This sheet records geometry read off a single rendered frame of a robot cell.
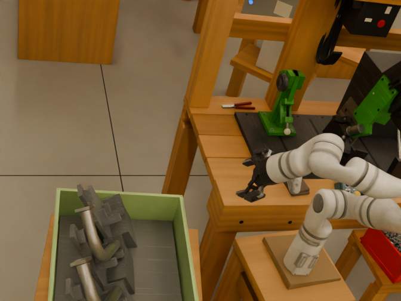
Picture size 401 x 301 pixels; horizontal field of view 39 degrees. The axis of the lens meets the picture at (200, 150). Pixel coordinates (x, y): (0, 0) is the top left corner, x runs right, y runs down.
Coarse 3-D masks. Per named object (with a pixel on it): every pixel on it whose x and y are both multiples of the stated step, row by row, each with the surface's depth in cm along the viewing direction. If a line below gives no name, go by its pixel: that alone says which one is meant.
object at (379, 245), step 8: (368, 232) 212; (376, 232) 208; (384, 232) 212; (392, 232) 212; (368, 240) 212; (376, 240) 208; (384, 240) 204; (392, 240) 210; (400, 240) 209; (368, 248) 212; (376, 248) 209; (384, 248) 205; (392, 248) 201; (400, 248) 206; (376, 256) 209; (384, 256) 206; (392, 256) 202; (400, 256) 198; (384, 264) 206; (392, 264) 203; (400, 264) 199; (384, 272) 207; (392, 272) 203; (400, 272) 200; (392, 280) 204; (400, 280) 203
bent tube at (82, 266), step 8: (72, 264) 134; (80, 264) 134; (88, 264) 137; (80, 272) 135; (88, 272) 136; (80, 280) 136; (88, 280) 135; (88, 288) 135; (112, 288) 159; (120, 288) 158; (88, 296) 135; (96, 296) 136; (112, 296) 150
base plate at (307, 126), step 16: (240, 112) 247; (256, 112) 250; (240, 128) 240; (256, 128) 241; (304, 128) 249; (320, 128) 251; (256, 144) 232; (272, 144) 235; (288, 144) 237; (368, 144) 250; (384, 144) 253; (400, 144) 256; (368, 160) 241; (384, 160) 244; (304, 176) 223
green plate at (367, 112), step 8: (384, 80) 221; (376, 88) 224; (384, 88) 220; (392, 88) 217; (368, 96) 227; (376, 96) 224; (384, 96) 220; (392, 96) 216; (360, 104) 230; (368, 104) 226; (376, 104) 223; (384, 104) 219; (360, 112) 229; (368, 112) 225; (376, 112) 222; (384, 112) 222; (360, 120) 228; (368, 120) 224; (376, 120) 224; (384, 120) 225
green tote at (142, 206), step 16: (64, 192) 182; (96, 192) 184; (112, 192) 185; (128, 192) 187; (64, 208) 187; (128, 208) 191; (144, 208) 192; (160, 208) 193; (176, 208) 194; (176, 224) 192; (176, 240) 190; (192, 272) 168; (192, 288) 164
